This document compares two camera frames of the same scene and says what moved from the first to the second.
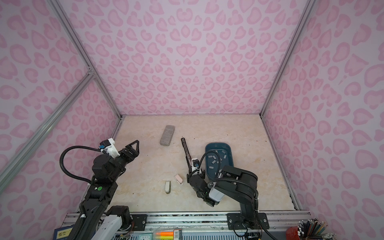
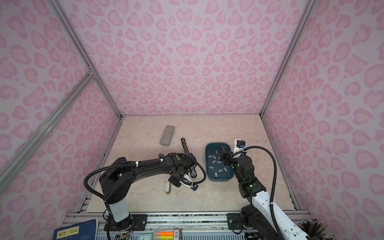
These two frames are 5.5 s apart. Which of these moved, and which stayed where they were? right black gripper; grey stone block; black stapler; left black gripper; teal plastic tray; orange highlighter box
Moved: left black gripper; right black gripper
Stayed: grey stone block; teal plastic tray; orange highlighter box; black stapler
